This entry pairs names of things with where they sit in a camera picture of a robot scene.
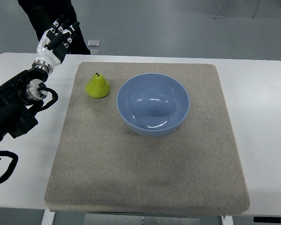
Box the metal table frame plate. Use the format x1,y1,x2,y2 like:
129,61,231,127
84,214,201,225

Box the floor outlet plate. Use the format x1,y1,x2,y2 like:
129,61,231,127
89,48,100,55
87,39,100,47

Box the grey felt mat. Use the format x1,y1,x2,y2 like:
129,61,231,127
44,62,250,215

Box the lower floor outlet plate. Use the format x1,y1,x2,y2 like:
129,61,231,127
89,48,100,55

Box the upper floor outlet plate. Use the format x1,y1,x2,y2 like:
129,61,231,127
87,39,100,47

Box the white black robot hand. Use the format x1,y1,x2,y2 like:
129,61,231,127
32,15,80,75

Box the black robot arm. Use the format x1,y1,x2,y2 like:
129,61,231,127
0,68,58,142

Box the metal chair legs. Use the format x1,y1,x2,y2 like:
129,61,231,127
213,0,261,20

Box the green pear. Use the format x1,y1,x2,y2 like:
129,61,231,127
85,73,110,98

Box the black braided cable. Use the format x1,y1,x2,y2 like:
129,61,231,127
0,150,19,186

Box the blue ceramic bowl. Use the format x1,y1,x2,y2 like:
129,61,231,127
116,73,191,137

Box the black table control panel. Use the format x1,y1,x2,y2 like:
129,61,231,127
253,217,281,224

